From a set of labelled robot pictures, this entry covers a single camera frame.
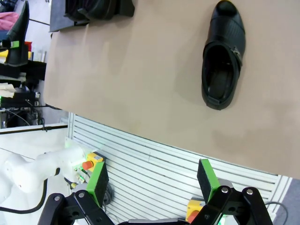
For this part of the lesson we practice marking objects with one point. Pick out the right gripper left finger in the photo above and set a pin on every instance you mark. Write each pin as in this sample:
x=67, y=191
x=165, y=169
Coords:
x=97, y=185

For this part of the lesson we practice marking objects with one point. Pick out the black box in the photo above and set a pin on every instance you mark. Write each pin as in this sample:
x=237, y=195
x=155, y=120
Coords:
x=25, y=99

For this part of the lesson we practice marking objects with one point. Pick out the yellow emergency stop button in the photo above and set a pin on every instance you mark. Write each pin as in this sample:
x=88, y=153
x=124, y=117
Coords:
x=194, y=205
x=96, y=158

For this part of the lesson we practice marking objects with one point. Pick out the pink cloth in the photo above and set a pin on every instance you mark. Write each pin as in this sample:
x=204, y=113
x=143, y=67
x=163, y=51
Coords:
x=7, y=21

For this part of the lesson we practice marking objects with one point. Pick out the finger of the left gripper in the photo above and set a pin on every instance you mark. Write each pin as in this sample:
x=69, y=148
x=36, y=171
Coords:
x=14, y=44

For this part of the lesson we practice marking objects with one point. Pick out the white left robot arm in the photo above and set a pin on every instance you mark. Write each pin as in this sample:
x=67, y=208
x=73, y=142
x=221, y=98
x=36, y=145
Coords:
x=35, y=168

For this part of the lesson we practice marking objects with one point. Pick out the white slatted base panel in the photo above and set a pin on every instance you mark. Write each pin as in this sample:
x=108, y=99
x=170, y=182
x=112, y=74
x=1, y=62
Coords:
x=152, y=168

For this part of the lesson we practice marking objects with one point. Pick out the black shoe stand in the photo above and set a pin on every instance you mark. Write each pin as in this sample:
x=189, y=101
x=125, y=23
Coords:
x=129, y=10

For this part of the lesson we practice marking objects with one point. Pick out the black tripod leg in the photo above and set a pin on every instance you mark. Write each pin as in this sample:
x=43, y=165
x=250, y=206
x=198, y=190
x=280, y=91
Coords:
x=28, y=129

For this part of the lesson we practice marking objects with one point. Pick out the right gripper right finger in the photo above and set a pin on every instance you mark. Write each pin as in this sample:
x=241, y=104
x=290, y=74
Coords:
x=207, y=180

